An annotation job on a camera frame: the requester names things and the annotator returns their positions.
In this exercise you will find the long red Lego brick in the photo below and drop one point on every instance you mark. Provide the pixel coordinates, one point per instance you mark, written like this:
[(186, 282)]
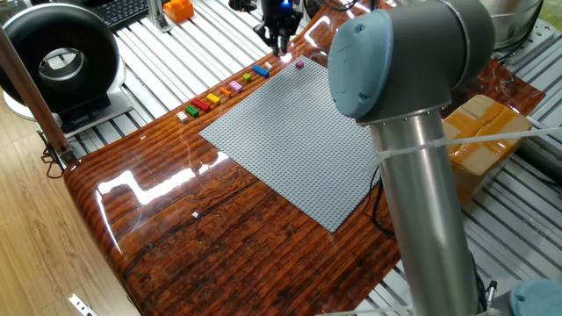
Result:
[(201, 105)]

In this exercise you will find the small purple Lego brick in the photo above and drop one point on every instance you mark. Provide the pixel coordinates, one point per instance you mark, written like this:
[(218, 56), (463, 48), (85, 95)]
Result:
[(299, 64)]

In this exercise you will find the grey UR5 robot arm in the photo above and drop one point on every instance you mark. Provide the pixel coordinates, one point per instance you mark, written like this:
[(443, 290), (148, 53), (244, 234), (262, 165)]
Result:
[(421, 197)]

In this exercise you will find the pink Lego brick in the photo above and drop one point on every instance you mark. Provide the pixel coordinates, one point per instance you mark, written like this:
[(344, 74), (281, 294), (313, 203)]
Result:
[(235, 86)]

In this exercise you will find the black computer keyboard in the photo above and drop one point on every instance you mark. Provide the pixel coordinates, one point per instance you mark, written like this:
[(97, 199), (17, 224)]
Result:
[(123, 11)]

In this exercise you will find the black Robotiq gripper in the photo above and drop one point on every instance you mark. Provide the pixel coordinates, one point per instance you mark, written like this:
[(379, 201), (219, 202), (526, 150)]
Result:
[(281, 17)]

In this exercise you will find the green Lego brick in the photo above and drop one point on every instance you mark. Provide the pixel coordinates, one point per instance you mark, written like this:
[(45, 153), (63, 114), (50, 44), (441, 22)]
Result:
[(191, 111)]

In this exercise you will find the aluminium profile post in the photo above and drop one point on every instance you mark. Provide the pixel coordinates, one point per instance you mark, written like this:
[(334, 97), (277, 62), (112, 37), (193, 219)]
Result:
[(156, 15)]

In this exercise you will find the orange Duplo brick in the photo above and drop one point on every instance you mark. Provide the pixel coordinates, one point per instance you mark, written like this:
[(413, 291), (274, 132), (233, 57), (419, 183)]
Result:
[(177, 11)]

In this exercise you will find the grey Lego baseplate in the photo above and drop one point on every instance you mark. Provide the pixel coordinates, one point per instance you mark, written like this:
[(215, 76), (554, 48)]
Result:
[(290, 145)]

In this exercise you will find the small lime Lego brick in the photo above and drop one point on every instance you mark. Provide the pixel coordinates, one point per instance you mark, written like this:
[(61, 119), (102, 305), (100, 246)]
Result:
[(247, 77)]

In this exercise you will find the narrow white Lego brick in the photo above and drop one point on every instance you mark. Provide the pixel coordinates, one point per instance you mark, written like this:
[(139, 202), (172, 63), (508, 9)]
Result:
[(268, 66)]

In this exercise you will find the long blue Lego brick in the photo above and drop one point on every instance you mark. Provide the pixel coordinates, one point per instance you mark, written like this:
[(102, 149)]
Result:
[(260, 71)]

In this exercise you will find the shiny silver metal cylinder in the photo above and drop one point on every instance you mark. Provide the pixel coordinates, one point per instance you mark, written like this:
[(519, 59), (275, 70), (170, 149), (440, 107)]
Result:
[(513, 22)]

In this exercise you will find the thin orange Lego brick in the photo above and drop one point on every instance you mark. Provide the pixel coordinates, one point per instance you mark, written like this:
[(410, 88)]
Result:
[(225, 92)]

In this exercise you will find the white zip tie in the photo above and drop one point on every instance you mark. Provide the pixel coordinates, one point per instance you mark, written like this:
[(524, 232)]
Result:
[(373, 311), (483, 138)]

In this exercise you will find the yellow Lego brick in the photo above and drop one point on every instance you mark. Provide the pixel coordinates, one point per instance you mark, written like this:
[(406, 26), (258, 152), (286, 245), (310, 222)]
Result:
[(213, 99)]

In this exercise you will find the silver mount plate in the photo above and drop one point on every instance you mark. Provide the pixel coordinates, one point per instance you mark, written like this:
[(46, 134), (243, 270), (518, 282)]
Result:
[(542, 41)]

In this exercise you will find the taped cardboard box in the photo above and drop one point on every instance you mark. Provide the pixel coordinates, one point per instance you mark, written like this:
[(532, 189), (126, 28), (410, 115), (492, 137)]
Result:
[(487, 153)]

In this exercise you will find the brown slanted post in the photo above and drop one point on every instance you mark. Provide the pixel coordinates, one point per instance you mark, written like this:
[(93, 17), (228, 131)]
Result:
[(30, 90)]

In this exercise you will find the metal floor bracket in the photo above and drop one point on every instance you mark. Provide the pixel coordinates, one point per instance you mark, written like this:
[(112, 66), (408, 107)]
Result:
[(81, 305)]

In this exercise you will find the black round object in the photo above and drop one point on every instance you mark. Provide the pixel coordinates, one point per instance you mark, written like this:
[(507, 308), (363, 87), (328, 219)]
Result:
[(241, 4)]

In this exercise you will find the wide white Lego brick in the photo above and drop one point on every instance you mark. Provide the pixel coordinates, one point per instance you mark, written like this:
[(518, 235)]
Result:
[(182, 117)]

